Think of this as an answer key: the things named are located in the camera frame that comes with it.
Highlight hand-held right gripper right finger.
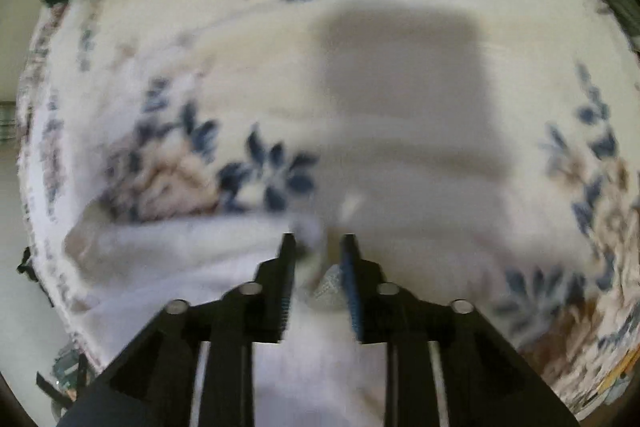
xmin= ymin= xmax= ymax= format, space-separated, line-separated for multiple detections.
xmin=341 ymin=234 xmax=581 ymax=427

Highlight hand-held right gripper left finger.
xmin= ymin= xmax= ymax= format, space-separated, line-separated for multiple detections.
xmin=59 ymin=233 xmax=297 ymax=427

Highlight floral printed blanket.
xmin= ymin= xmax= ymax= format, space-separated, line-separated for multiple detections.
xmin=15 ymin=0 xmax=640 ymax=423

